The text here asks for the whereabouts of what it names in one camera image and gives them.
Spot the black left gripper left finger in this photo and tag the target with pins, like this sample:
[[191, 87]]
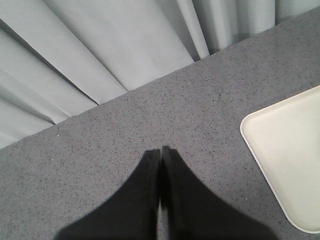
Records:
[[131, 213]]

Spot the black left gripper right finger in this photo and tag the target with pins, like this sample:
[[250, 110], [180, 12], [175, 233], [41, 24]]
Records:
[[195, 212]]

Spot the cream rectangular tray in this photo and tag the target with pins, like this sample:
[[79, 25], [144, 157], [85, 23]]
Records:
[[284, 139]]

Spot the grey-white curtain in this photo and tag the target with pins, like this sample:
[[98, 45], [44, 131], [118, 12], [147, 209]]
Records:
[[60, 58]]

